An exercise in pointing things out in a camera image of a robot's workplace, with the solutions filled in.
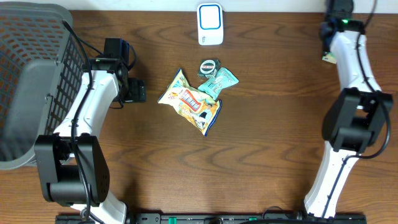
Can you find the green tissue pack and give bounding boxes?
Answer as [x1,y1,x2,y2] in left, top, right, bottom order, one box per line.
[322,52,336,64]

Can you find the yellow snack bag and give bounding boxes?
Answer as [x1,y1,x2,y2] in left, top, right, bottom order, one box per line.
[158,68,223,136]

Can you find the round green label snack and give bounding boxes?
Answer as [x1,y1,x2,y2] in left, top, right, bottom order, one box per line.
[198,59,220,78]

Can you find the teal snack pouch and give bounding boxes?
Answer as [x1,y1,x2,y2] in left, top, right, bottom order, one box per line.
[198,67,239,100]

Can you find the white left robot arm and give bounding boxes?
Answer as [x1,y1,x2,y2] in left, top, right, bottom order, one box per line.
[34,58,146,223]

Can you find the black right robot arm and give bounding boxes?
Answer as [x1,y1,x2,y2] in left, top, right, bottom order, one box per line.
[304,17,393,220]

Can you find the white barcode scanner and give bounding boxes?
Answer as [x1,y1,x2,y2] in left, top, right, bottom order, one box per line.
[197,2,224,45]

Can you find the grey plastic mesh basket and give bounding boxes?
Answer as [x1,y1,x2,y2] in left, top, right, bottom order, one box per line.
[1,1,85,170]

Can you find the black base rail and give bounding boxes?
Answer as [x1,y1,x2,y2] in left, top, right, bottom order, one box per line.
[55,212,368,224]

